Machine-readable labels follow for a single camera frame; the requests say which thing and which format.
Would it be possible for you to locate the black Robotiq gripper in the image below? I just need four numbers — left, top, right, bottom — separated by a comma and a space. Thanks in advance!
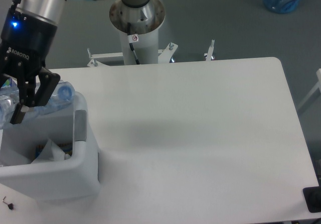
0, 7, 60, 125

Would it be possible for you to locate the crushed clear plastic bottle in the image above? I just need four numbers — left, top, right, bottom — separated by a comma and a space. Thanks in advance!
1, 80, 75, 129

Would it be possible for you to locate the white plastic wrapper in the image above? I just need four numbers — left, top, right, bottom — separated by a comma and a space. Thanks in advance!
31, 138, 73, 164

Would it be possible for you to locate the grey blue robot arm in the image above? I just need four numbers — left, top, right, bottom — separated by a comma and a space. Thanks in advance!
1, 0, 165, 124

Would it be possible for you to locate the white plastic trash can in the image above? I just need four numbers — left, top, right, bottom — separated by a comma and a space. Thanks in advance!
1, 93, 100, 200

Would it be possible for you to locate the blue labelled drink bottle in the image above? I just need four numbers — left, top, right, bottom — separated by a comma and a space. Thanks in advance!
2, 78, 13, 88

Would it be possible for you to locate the blue yellow snack packet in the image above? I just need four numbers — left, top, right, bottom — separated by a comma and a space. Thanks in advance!
35, 141, 73, 159

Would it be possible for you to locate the white furniture leg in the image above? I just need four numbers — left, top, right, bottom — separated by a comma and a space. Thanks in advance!
297, 68, 320, 115

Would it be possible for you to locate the black device at table edge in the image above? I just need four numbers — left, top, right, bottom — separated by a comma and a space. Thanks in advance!
303, 186, 320, 213

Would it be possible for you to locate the white metal base frame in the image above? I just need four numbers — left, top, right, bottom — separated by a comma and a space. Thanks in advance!
87, 39, 216, 67

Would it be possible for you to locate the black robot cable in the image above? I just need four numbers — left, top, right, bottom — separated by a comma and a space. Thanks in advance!
126, 22, 141, 65

